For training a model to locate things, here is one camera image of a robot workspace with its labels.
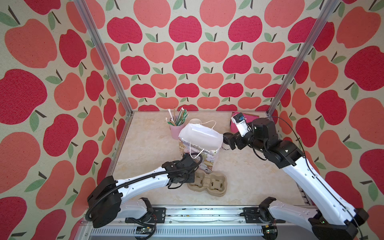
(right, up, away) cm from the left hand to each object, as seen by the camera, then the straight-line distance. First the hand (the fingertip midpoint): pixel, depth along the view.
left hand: (195, 179), depth 80 cm
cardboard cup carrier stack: (+11, -2, 0) cm, 11 cm away
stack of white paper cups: (+1, +32, +19) cm, 38 cm away
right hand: (+20, +27, -11) cm, 36 cm away
